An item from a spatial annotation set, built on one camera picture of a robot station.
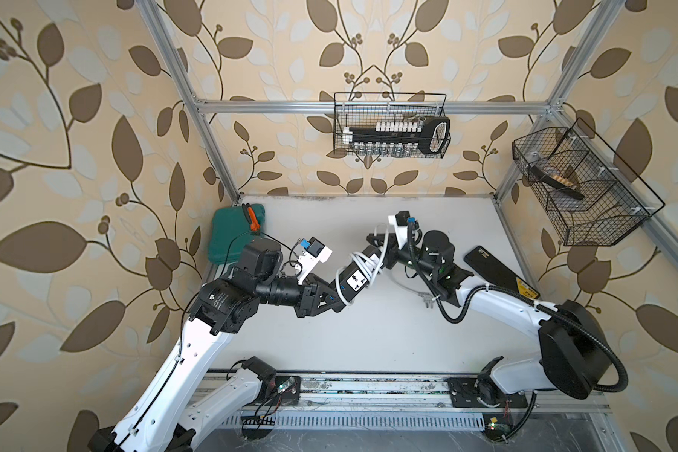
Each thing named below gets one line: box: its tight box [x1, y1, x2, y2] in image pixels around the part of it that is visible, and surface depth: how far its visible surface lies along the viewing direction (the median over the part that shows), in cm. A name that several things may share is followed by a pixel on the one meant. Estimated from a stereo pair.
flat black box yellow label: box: [463, 245, 541, 301], surface depth 98 cm
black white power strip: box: [330, 245, 386, 306], surface depth 58 cm
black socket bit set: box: [341, 116, 452, 158], surface depth 86 cm
